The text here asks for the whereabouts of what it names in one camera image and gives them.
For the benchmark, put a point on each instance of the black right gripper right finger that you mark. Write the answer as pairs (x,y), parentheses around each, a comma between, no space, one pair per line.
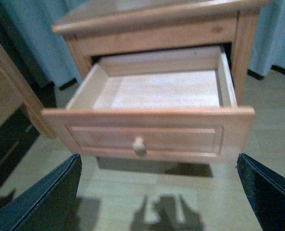
(265,191)

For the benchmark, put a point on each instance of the grey-blue curtain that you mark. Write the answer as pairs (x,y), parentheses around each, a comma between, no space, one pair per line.
(28,23)

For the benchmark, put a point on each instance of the wooden bed frame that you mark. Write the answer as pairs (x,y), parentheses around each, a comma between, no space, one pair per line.
(16,93)

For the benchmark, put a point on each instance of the wooden nightstand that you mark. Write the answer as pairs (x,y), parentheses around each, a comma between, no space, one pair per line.
(101,27)

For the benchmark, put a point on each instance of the wooden drawer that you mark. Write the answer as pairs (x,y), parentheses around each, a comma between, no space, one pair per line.
(174,105)

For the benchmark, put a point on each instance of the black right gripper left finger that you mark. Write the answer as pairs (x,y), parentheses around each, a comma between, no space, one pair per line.
(45,205)

